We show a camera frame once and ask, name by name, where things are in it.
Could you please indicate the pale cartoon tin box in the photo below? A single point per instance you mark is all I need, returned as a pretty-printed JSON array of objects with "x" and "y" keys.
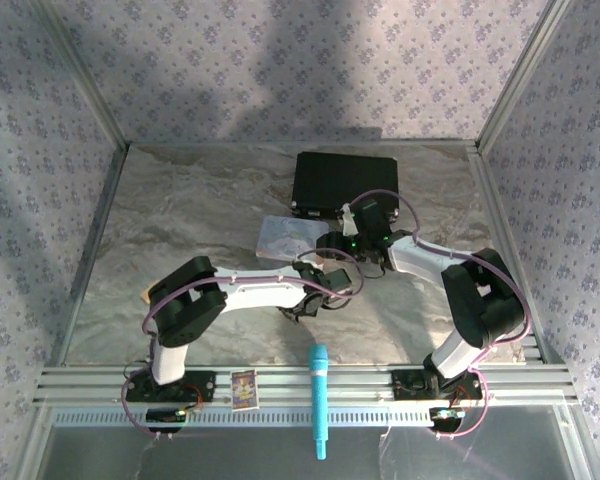
[{"x": 285, "y": 240}]

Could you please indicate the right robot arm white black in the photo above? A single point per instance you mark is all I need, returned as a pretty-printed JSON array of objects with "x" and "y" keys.
[{"x": 485, "y": 300}]

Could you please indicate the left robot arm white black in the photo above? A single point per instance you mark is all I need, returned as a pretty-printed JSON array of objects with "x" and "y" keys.
[{"x": 260, "y": 292}]

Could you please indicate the black hard case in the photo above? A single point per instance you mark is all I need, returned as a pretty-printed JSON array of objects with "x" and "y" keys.
[{"x": 330, "y": 175}]

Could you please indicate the blue toy microphone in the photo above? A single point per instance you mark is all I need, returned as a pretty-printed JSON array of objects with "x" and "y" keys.
[{"x": 318, "y": 395}]

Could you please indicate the small cartoon picture card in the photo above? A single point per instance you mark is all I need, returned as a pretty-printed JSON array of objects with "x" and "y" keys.
[{"x": 244, "y": 390}]

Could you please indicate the black left electronics module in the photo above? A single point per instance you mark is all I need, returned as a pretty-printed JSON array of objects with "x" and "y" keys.
[{"x": 165, "y": 416}]

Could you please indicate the black electronics module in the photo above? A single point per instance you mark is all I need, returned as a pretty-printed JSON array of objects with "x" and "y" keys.
[
  {"x": 165, "y": 416},
  {"x": 447, "y": 415}
]

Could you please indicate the black right electronics module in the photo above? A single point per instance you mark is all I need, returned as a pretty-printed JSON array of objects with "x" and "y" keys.
[{"x": 447, "y": 415}]

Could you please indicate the aluminium front frame rail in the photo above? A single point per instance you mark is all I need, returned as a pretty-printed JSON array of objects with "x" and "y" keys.
[{"x": 280, "y": 385}]

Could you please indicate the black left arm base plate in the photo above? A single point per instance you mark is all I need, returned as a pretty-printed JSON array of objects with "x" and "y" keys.
[{"x": 202, "y": 382}]

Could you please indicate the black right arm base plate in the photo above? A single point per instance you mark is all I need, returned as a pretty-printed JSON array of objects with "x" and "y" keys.
[{"x": 405, "y": 387}]

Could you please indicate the aluminium right side rail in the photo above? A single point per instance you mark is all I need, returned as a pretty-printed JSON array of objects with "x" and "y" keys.
[{"x": 495, "y": 225}]

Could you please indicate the aluminium left side rail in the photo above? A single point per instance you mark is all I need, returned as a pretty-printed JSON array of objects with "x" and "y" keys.
[{"x": 97, "y": 225}]

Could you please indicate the aluminium right corner post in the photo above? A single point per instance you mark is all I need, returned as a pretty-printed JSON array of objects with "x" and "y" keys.
[{"x": 522, "y": 70}]

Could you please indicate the aluminium corner post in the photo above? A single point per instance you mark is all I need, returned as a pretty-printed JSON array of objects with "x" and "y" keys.
[
  {"x": 522, "y": 70},
  {"x": 80, "y": 70}
]

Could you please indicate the aluminium left corner post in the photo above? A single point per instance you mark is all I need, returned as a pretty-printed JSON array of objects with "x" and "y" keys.
[{"x": 80, "y": 70}]

